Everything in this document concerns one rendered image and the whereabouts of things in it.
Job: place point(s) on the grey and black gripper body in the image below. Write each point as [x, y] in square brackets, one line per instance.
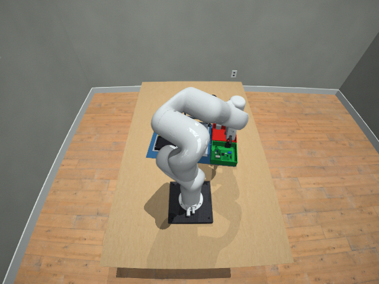
[230, 131]

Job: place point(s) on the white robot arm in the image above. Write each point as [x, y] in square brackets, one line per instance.
[191, 137]

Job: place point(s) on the green circuit board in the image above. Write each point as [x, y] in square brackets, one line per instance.
[223, 154]

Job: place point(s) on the red bin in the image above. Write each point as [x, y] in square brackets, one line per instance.
[218, 135]

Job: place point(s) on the green bin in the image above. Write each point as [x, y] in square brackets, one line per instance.
[220, 145]

